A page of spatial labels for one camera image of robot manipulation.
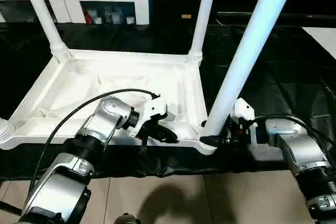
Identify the black tripod stand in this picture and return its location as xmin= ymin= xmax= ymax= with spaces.
xmin=0 ymin=201 xmax=23 ymax=217

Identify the black work mat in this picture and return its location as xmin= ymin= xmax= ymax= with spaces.
xmin=0 ymin=22 xmax=336 ymax=180

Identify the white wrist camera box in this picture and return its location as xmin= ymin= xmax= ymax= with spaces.
xmin=134 ymin=96 xmax=169 ymax=140
xmin=230 ymin=98 xmax=258 ymax=148

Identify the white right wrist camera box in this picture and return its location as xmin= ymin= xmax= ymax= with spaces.
xmin=230 ymin=98 xmax=258 ymax=148

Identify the white plastic table leg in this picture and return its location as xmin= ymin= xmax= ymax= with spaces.
xmin=187 ymin=0 xmax=220 ymax=63
xmin=19 ymin=0 xmax=71 ymax=59
xmin=0 ymin=118 xmax=12 ymax=143
xmin=202 ymin=0 xmax=301 ymax=142

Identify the red bottle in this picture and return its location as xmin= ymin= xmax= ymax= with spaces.
xmin=83 ymin=7 xmax=93 ymax=24

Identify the dark left robot foot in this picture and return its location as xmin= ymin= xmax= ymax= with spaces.
xmin=114 ymin=214 xmax=140 ymax=224

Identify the white plastic table top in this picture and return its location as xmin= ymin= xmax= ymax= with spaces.
xmin=0 ymin=48 xmax=218 ymax=155

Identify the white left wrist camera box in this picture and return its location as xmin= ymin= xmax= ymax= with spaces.
xmin=134 ymin=96 xmax=169 ymax=140

